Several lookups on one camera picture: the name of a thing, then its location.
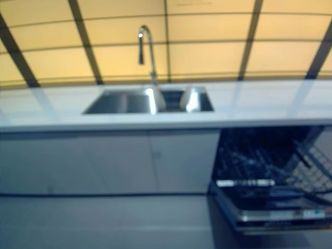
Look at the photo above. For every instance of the white cabinet door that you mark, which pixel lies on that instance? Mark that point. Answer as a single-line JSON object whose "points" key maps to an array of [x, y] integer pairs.
{"points": [[186, 160], [64, 163]]}

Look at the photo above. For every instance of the dishwasher door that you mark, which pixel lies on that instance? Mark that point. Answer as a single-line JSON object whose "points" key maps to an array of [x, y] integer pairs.
{"points": [[280, 220]]}

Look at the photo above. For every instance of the grey mesh dishwasher rack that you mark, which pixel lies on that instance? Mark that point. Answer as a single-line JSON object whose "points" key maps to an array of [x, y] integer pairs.
{"points": [[313, 168]]}

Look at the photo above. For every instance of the black built-in dishwasher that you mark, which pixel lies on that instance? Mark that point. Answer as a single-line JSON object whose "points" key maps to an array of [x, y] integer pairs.
{"points": [[249, 145]]}

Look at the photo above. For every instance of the chrome gooseneck kitchen faucet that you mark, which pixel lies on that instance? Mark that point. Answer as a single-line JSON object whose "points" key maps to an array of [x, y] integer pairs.
{"points": [[151, 59]]}

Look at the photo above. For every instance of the grey cabinet plinth strip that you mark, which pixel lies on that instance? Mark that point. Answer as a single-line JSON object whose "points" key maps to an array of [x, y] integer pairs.
{"points": [[103, 194]]}

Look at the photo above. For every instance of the stainless steel sink basin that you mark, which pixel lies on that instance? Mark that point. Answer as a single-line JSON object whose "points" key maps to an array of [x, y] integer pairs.
{"points": [[116, 103]]}

